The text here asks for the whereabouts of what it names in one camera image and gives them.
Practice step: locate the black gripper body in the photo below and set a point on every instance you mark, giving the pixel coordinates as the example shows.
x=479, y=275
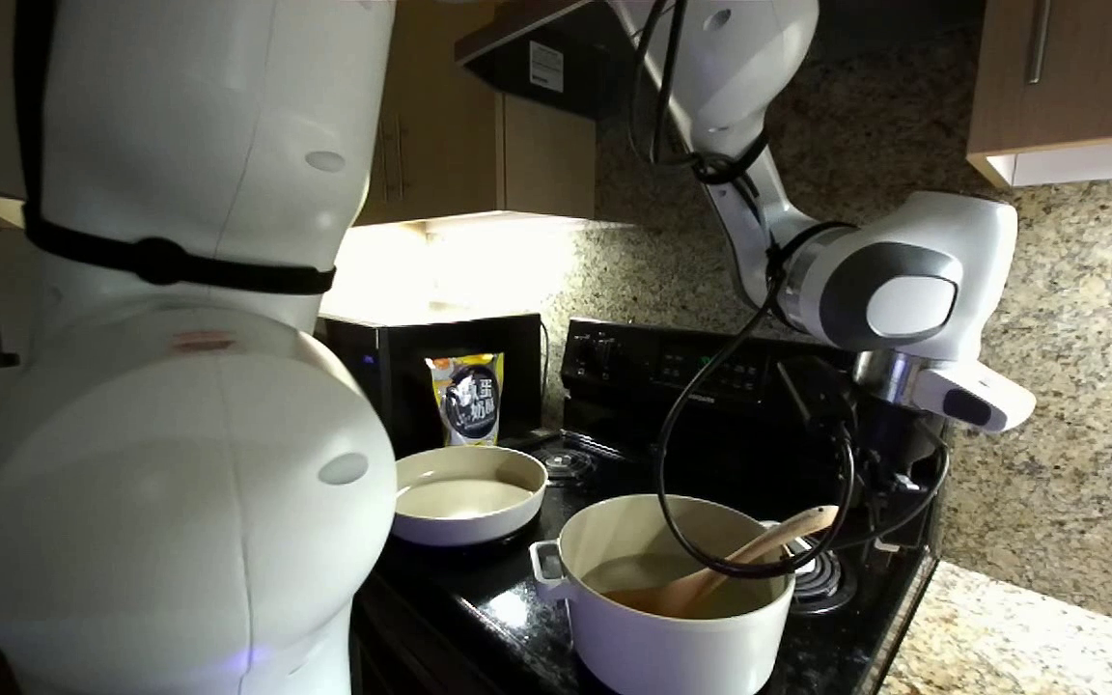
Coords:
x=903, y=456

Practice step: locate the wooden spoon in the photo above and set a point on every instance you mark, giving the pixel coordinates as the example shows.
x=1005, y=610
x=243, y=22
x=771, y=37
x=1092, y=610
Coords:
x=763, y=546

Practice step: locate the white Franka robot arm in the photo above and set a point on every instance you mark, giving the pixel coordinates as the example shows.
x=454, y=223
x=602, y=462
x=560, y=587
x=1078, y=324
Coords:
x=172, y=516

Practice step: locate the coil burner beside pot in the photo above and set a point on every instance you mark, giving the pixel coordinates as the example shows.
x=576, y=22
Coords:
x=826, y=583

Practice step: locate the white pot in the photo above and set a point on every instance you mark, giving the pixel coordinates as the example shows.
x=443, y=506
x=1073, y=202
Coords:
x=674, y=644

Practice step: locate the black electric stove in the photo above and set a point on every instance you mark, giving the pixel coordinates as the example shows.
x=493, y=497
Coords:
x=711, y=372

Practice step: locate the white shallow pan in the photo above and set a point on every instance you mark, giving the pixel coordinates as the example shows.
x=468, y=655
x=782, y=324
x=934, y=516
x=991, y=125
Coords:
x=479, y=497

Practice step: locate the yellow snack bag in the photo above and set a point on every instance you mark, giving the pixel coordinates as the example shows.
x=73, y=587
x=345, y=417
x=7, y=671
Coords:
x=466, y=400

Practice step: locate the black microwave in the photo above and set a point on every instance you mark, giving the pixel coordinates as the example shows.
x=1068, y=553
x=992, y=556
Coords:
x=387, y=354

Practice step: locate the plain wood wall cabinet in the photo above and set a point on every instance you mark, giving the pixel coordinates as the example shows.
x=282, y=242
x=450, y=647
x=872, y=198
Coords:
x=454, y=139

